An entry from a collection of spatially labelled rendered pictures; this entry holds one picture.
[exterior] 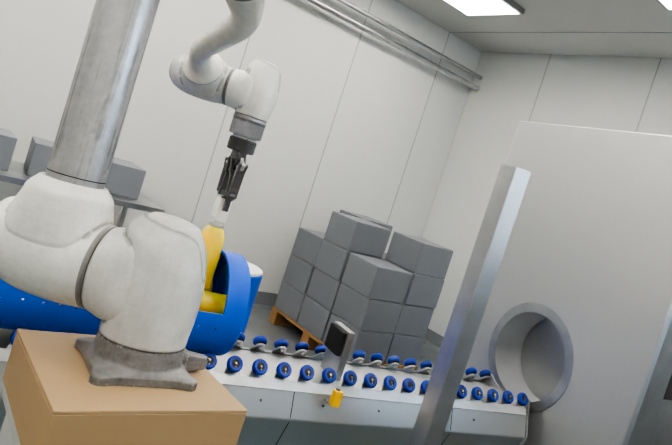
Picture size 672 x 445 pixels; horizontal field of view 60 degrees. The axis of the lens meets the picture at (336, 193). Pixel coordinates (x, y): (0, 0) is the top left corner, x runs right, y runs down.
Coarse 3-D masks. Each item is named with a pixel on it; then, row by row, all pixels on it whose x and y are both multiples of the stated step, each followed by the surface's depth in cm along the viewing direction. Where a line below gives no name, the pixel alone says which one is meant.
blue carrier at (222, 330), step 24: (240, 264) 159; (0, 288) 126; (216, 288) 175; (240, 288) 154; (0, 312) 128; (24, 312) 130; (48, 312) 132; (72, 312) 134; (240, 312) 152; (192, 336) 149; (216, 336) 151
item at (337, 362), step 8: (336, 328) 183; (344, 328) 183; (328, 336) 186; (336, 336) 182; (344, 336) 180; (352, 336) 180; (328, 344) 185; (336, 344) 181; (344, 344) 180; (328, 352) 187; (336, 352) 180; (344, 352) 180; (328, 360) 186; (336, 360) 182; (344, 360) 181; (336, 368) 181; (336, 376) 180
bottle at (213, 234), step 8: (216, 224) 157; (208, 232) 156; (216, 232) 156; (208, 240) 155; (216, 240) 156; (208, 248) 156; (216, 248) 156; (208, 256) 156; (216, 256) 157; (208, 264) 156; (216, 264) 158; (208, 272) 157; (208, 280) 157; (208, 288) 159
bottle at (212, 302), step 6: (204, 294) 154; (210, 294) 155; (216, 294) 157; (222, 294) 158; (204, 300) 153; (210, 300) 154; (216, 300) 155; (222, 300) 156; (204, 306) 153; (210, 306) 154; (216, 306) 155; (222, 306) 156; (216, 312) 155; (222, 312) 156
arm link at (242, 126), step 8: (232, 120) 156; (240, 120) 154; (248, 120) 153; (256, 120) 154; (232, 128) 155; (240, 128) 153; (248, 128) 153; (256, 128) 154; (264, 128) 158; (240, 136) 155; (248, 136) 154; (256, 136) 155
